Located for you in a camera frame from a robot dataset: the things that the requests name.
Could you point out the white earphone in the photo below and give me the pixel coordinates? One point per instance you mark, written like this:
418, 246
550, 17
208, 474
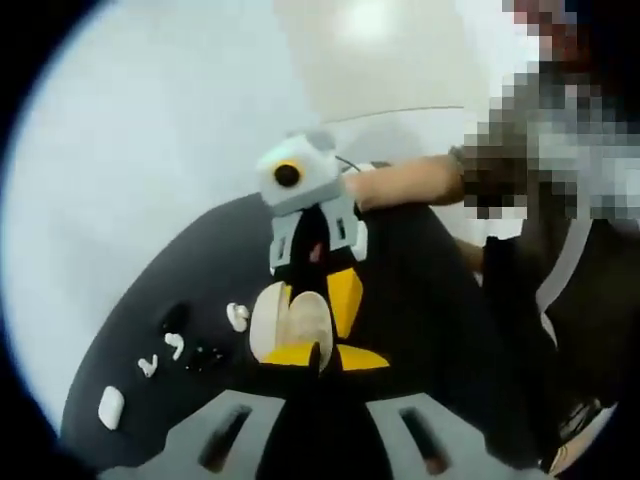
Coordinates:
149, 369
178, 347
236, 315

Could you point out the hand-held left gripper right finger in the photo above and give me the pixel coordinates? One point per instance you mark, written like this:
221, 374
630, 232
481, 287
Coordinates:
450, 435

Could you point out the oval white charging case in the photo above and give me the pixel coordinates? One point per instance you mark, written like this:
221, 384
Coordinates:
310, 325

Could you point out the black earphone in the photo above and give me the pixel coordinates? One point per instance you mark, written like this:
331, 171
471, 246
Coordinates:
196, 361
214, 355

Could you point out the slim white charging case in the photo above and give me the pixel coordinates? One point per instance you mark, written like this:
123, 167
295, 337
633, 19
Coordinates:
110, 407

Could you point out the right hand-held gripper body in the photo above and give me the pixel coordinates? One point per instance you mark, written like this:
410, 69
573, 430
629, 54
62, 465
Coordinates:
315, 170

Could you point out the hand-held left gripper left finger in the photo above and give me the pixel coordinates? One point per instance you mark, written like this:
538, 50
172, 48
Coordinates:
200, 440

